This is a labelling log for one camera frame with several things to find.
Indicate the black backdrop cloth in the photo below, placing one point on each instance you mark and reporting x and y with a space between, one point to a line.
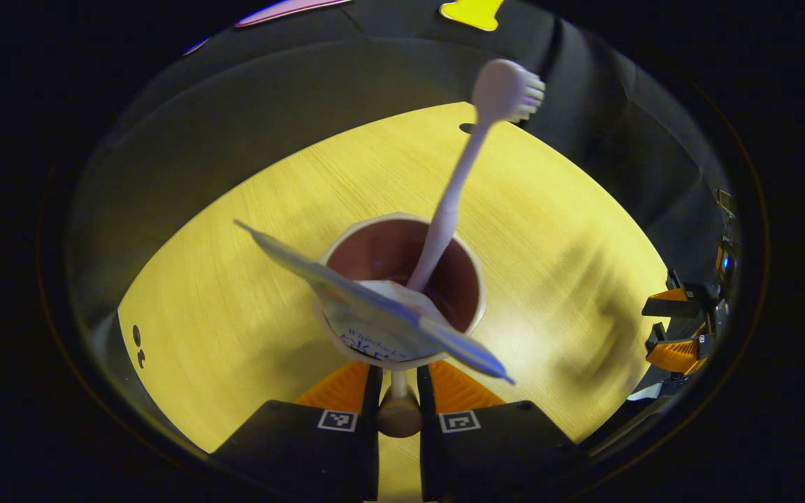
305 91

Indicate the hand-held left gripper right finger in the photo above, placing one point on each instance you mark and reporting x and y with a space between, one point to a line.
426 447

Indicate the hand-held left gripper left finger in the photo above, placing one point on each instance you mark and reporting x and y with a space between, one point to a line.
372 433

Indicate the wooden desktop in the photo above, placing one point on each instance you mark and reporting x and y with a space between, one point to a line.
235 279

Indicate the beige cup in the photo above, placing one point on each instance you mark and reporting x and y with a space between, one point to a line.
388 251

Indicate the white toothpaste tube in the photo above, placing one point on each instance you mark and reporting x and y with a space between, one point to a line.
374 314

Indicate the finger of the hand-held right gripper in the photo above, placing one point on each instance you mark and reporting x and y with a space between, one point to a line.
678 353
671 299

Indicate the white toothbrush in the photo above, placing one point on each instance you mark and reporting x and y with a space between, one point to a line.
451 195

